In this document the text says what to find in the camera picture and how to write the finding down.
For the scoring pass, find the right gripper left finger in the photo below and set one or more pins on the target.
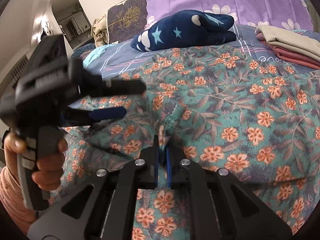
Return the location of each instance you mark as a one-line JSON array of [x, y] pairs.
[[103, 206]]

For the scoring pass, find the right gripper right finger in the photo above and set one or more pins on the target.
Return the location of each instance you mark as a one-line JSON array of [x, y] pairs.
[[220, 205]]

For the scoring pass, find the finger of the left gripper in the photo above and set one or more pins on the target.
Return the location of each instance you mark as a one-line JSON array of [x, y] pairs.
[[105, 88], [78, 117]]

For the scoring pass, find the teal orange floral garment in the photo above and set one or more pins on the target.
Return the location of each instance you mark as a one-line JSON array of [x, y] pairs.
[[224, 110]]

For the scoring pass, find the pink left sleeve forearm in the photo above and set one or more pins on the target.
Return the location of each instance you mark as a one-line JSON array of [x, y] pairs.
[[12, 200]]

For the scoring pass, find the left hand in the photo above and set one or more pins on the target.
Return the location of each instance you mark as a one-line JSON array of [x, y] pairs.
[[49, 173]]

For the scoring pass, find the blue plaid bed sheet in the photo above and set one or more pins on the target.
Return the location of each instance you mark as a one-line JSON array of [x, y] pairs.
[[111, 60]]

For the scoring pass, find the beige crumpled cloth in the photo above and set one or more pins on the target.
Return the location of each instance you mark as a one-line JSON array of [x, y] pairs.
[[99, 31]]

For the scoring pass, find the dark tree pattern pillow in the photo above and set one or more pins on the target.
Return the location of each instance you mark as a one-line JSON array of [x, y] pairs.
[[126, 19]]

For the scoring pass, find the navy star folded garment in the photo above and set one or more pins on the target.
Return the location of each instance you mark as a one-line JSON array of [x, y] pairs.
[[186, 28]]

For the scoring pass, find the red folded garment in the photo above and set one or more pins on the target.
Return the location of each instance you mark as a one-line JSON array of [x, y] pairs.
[[289, 55]]

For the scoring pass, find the purple floral pillow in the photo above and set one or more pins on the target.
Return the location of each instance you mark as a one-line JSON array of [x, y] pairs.
[[287, 14]]

